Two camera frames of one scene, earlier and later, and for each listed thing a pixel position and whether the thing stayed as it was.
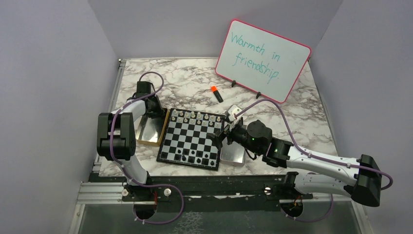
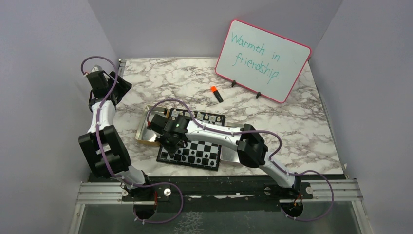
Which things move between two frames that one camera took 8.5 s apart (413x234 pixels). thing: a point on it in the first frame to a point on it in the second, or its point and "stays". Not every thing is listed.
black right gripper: (217, 138) to (171, 151)
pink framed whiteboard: (261, 61) stays
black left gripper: (159, 111) to (123, 86)
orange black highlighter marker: (214, 89) stays
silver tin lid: (234, 154) stays
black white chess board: (187, 140) stays
